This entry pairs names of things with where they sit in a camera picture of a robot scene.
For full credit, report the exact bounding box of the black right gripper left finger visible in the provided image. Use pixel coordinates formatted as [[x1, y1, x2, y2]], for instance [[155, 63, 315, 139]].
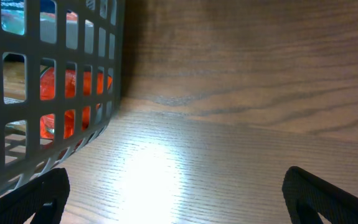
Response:
[[0, 168, 70, 224]]

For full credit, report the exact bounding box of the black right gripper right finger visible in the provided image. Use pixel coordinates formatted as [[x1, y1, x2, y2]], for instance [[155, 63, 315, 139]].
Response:
[[282, 166, 358, 223]]

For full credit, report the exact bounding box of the orange yellow cracker package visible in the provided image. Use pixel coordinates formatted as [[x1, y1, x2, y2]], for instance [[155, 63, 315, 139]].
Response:
[[2, 60, 114, 141]]

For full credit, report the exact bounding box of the teal small snack packet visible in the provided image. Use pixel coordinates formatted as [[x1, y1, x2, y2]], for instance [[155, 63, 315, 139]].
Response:
[[1, 9, 25, 35]]

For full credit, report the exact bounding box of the blue tissue multipack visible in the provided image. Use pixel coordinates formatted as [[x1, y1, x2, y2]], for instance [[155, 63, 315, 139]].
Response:
[[0, 0, 55, 17]]

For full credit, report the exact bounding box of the grey plastic basket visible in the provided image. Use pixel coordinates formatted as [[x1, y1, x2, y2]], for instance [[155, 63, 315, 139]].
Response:
[[0, 0, 125, 198]]

